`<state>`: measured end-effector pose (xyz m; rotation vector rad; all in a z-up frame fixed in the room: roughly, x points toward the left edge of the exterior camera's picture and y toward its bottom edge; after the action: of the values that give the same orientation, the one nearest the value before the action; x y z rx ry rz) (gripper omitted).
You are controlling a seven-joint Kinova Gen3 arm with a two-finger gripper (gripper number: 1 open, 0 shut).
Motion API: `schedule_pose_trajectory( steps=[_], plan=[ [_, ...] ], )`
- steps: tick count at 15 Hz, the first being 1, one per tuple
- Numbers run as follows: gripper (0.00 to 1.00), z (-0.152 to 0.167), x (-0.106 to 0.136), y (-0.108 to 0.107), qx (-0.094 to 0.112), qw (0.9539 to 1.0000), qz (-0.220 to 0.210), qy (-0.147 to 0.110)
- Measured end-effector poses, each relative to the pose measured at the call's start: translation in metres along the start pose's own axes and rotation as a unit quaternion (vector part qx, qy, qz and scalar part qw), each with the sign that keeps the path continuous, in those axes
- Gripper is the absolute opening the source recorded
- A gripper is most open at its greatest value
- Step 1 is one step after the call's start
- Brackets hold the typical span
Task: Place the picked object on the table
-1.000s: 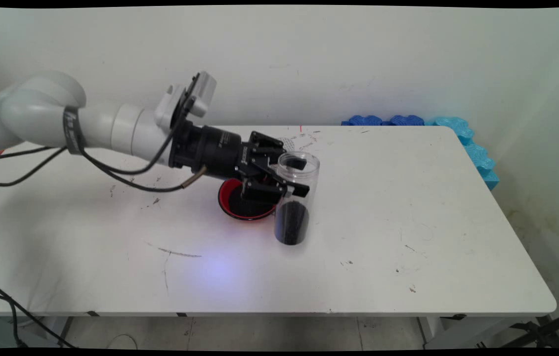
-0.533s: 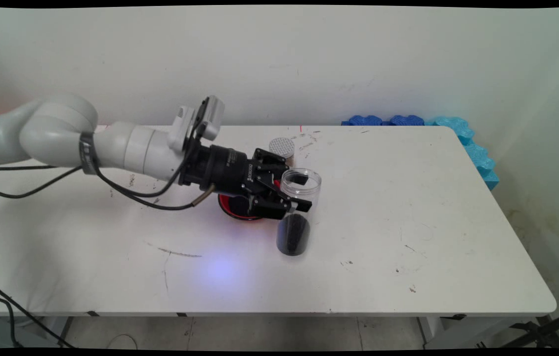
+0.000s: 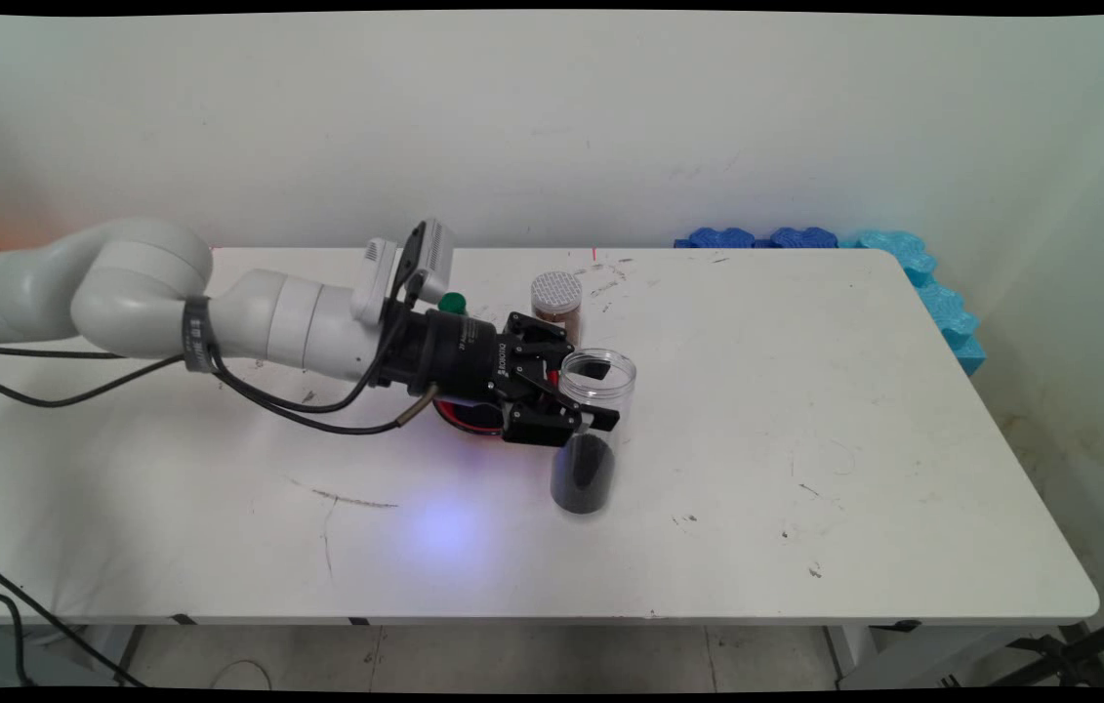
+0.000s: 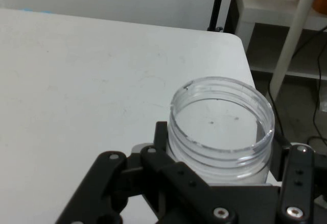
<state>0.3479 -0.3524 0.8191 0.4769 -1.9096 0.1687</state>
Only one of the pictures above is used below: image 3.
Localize black tripod leg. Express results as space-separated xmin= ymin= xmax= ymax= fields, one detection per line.
xmin=989 ymin=605 xmax=1104 ymax=687

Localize light blue foam tile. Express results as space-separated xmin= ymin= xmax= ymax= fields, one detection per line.
xmin=839 ymin=229 xmax=988 ymax=378

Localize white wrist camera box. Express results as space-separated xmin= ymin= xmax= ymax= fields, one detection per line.
xmin=393 ymin=218 xmax=458 ymax=305

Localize black floor cable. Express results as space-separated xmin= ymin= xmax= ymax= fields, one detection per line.
xmin=0 ymin=537 xmax=149 ymax=687

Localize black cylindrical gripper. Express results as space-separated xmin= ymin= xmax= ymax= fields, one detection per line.
xmin=378 ymin=303 xmax=622 ymax=449

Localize dark blue foam tile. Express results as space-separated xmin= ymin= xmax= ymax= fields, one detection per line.
xmin=766 ymin=227 xmax=841 ymax=249
xmin=674 ymin=227 xmax=759 ymax=249

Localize black camera cable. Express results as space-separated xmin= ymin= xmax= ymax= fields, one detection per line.
xmin=0 ymin=273 xmax=417 ymax=414

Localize thin pale floor cable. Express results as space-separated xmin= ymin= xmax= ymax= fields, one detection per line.
xmin=210 ymin=658 xmax=275 ymax=689

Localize red bowl with black rim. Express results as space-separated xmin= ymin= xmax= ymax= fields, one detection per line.
xmin=432 ymin=395 xmax=510 ymax=439

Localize spice jar with perforated lid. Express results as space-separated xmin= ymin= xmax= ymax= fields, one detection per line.
xmin=530 ymin=271 xmax=584 ymax=346

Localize clear jar with black seeds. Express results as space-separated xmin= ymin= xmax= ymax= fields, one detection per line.
xmin=550 ymin=349 xmax=637 ymax=516

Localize dark velcro cable strap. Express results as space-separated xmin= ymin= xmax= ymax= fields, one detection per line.
xmin=183 ymin=296 xmax=222 ymax=376

